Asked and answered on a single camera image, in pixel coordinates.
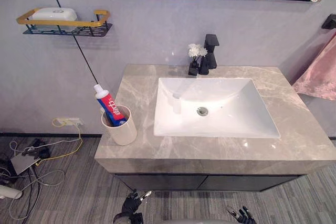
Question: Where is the yellow cable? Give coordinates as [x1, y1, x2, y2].
[34, 118, 83, 167]

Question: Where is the black vase with white flowers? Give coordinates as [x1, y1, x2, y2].
[187, 43, 208, 76]

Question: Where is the white cable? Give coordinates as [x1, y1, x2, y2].
[0, 140, 66, 221]

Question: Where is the white device on floor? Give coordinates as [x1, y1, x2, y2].
[0, 184, 23, 200]

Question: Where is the black and gold wall shelf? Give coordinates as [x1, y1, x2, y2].
[16, 8, 113, 38]

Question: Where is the pink towel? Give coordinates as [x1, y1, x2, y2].
[291, 34, 336, 101]

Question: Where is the white soap box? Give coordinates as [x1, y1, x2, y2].
[31, 7, 78, 32]

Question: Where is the wall power outlet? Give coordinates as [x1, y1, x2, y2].
[60, 118, 84, 127]

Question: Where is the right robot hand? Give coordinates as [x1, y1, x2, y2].
[226, 205, 257, 224]

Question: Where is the black faucet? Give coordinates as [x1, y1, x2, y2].
[198, 34, 220, 76]

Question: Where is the white rectangular sink basin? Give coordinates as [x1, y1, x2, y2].
[153, 77, 281, 139]

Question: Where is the dark vanity cabinet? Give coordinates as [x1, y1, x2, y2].
[113, 173, 308, 192]

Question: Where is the beige ceramic cup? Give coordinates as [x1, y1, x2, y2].
[101, 104, 138, 146]

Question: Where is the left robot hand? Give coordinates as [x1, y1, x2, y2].
[122, 189, 152, 216]

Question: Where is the red blue toothpaste tube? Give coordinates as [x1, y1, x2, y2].
[93, 84, 128, 127]

